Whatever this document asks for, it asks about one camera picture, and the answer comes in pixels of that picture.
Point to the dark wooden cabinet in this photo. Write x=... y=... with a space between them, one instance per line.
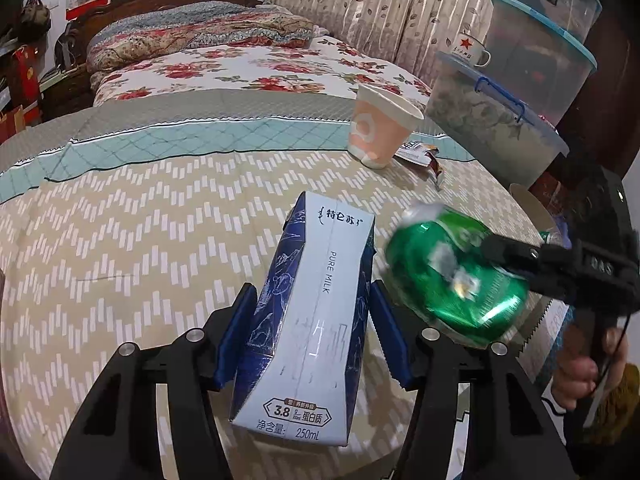
x=615 y=85

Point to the white enamel mug red star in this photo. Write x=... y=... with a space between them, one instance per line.
x=470 y=50

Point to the person's right hand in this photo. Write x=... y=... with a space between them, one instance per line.
x=572 y=377

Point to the pink white paper cup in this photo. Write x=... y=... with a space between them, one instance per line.
x=380 y=130

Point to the clear blue lidded storage box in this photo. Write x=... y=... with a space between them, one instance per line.
x=540 y=55

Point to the beige chevron tablecloth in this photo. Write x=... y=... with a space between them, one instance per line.
x=125 y=240

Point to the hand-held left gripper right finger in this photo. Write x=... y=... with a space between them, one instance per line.
x=390 y=332

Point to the clear labelled storage box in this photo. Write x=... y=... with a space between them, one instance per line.
x=550 y=5

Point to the leaf print curtain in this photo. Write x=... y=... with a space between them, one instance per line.
x=375 y=10

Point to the floral bed sheet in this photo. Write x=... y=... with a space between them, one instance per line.
x=260 y=67

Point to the crushed green can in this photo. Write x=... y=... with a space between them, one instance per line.
x=450 y=290

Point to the crumpled snack wrapper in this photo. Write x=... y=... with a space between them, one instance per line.
x=425 y=157

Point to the blue white milk carton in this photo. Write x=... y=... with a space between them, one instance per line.
x=310 y=320

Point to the cluttered clothes shelf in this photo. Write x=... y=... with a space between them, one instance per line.
x=35 y=15

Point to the red gift box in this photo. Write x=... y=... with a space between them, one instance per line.
x=25 y=75

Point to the folded patterned quilt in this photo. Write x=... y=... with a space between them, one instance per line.
x=200 y=30

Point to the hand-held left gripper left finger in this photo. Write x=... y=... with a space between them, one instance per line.
x=232 y=340

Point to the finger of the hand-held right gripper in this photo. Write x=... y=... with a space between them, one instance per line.
x=510 y=252

